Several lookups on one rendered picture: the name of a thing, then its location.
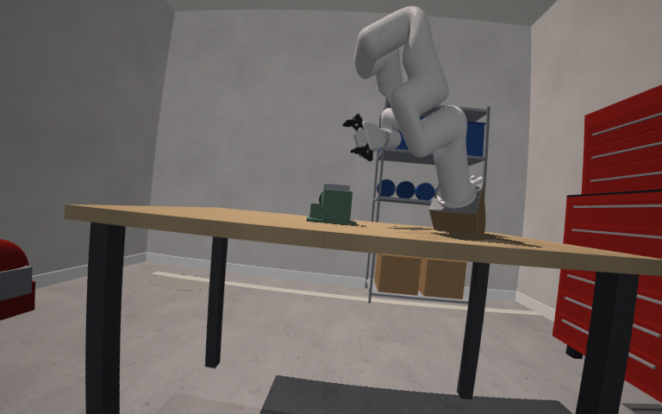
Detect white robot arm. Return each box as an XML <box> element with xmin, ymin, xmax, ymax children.
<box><xmin>354</xmin><ymin>6</ymin><xmax>484</xmax><ymax>208</ymax></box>

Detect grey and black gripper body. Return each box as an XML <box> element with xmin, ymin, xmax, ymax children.
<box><xmin>354</xmin><ymin>121</ymin><xmax>386</xmax><ymax>152</ymax></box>

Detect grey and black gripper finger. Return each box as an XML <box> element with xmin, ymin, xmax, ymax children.
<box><xmin>342</xmin><ymin>114</ymin><xmax>364</xmax><ymax>131</ymax></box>
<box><xmin>351</xmin><ymin>142</ymin><xmax>373</xmax><ymax>161</ymax></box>

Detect green slide mechanism with black handwheel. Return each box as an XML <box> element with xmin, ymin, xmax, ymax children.
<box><xmin>306</xmin><ymin>183</ymin><xmax>357</xmax><ymax>225</ymax></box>

